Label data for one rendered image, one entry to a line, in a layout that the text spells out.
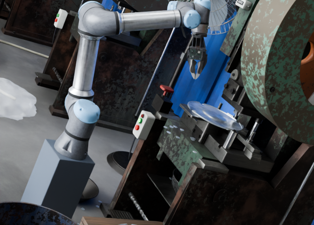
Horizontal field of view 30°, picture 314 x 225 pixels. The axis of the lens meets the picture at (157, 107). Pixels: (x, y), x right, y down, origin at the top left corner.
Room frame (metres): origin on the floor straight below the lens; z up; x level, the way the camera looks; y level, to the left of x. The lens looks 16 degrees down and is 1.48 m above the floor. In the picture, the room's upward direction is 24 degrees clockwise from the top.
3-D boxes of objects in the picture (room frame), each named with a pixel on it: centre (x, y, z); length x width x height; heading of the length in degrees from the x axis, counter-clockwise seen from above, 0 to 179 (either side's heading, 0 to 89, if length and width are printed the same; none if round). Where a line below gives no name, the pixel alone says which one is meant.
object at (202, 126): (2.67, -0.23, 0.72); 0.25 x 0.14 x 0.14; 122
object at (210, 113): (2.70, -0.27, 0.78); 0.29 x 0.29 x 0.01
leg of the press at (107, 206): (3.07, -0.36, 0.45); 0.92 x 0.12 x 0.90; 122
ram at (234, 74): (2.75, -0.35, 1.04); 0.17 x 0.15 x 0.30; 122
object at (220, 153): (2.77, -0.38, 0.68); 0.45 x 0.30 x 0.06; 32
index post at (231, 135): (2.55, -0.37, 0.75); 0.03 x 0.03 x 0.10; 32
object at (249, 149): (2.62, -0.47, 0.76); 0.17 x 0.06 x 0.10; 32
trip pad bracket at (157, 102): (2.91, -0.02, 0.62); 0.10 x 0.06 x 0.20; 32
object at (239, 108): (2.77, -0.38, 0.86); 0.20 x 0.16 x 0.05; 32
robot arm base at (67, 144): (2.37, 0.27, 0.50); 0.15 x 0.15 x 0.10
